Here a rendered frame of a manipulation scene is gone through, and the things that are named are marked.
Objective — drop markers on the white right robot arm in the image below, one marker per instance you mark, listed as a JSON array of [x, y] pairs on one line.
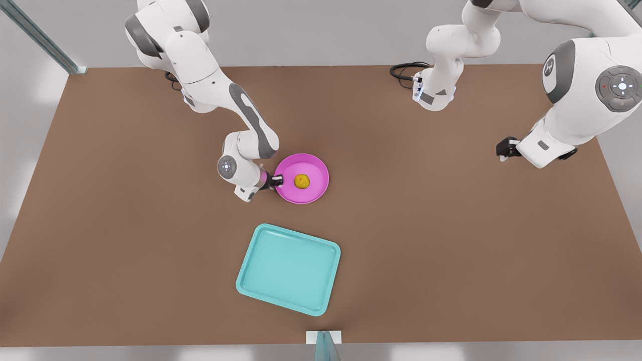
[[200, 75]]

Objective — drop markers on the teal rectangular tray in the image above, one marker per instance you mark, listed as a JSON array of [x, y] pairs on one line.
[[288, 269]]

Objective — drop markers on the pink round plate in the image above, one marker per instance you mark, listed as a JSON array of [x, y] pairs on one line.
[[306, 193]]

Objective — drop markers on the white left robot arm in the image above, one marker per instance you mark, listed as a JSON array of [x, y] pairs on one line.
[[577, 95]]

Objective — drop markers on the silver frame post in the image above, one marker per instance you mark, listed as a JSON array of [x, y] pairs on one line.
[[326, 346], [42, 37]]

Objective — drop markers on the orange fruit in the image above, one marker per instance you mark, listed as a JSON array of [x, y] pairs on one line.
[[301, 181]]

